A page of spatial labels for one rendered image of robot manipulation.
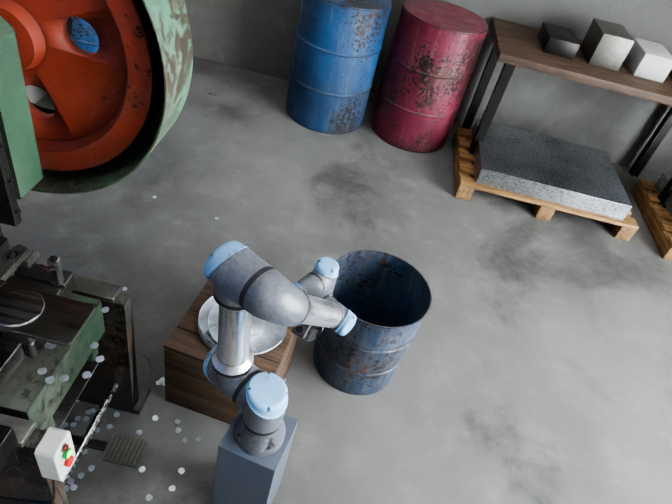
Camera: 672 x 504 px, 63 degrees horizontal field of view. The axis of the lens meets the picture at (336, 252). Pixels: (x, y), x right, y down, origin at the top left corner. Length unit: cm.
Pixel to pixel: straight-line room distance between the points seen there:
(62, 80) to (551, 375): 237
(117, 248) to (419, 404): 162
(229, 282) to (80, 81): 65
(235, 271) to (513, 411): 171
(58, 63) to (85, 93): 9
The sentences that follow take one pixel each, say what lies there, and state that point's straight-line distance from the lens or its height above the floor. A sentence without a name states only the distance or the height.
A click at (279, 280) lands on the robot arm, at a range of 123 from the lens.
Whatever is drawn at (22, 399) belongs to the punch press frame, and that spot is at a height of 64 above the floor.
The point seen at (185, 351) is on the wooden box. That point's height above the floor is 35.
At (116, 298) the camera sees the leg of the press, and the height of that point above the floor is 63.
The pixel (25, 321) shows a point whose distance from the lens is 158.
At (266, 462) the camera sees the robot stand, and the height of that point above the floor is 45.
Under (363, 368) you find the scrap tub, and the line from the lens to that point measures 224.
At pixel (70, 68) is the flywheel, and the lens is 156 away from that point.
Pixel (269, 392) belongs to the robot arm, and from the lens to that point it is 154.
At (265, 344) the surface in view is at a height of 39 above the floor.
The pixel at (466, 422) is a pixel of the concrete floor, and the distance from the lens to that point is 251.
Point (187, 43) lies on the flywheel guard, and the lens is 147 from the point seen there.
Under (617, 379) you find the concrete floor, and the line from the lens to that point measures 310.
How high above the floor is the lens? 196
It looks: 41 degrees down
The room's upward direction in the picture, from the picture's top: 15 degrees clockwise
